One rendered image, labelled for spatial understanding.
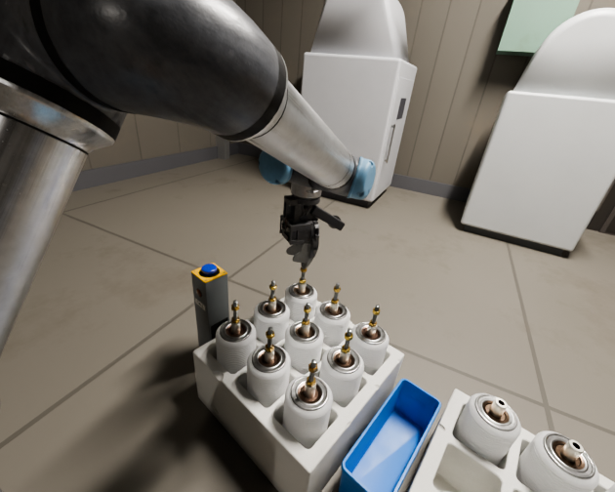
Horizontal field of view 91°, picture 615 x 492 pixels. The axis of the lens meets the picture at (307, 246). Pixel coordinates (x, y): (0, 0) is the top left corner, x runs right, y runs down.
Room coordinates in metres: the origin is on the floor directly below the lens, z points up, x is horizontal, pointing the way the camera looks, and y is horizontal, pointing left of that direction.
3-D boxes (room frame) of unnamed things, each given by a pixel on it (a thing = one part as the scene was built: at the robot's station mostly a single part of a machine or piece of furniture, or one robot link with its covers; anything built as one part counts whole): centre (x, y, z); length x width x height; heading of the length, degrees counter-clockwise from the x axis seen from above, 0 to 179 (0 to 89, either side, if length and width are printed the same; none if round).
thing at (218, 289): (0.68, 0.26, 0.16); 0.07 x 0.07 x 0.31; 51
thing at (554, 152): (2.02, -1.40, 0.61); 0.66 x 0.56 x 1.23; 67
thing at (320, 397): (0.40, -0.03, 0.25); 0.08 x 0.08 x 0.01
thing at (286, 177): (0.62, 0.05, 0.64); 0.11 x 0.11 x 0.08; 63
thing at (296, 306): (0.73, 0.00, 0.16); 0.10 x 0.10 x 0.18
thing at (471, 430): (0.40, -0.41, 0.16); 0.10 x 0.10 x 0.18
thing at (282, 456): (0.56, -0.02, 0.09); 0.39 x 0.39 x 0.18; 51
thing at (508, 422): (0.40, -0.41, 0.25); 0.08 x 0.08 x 0.01
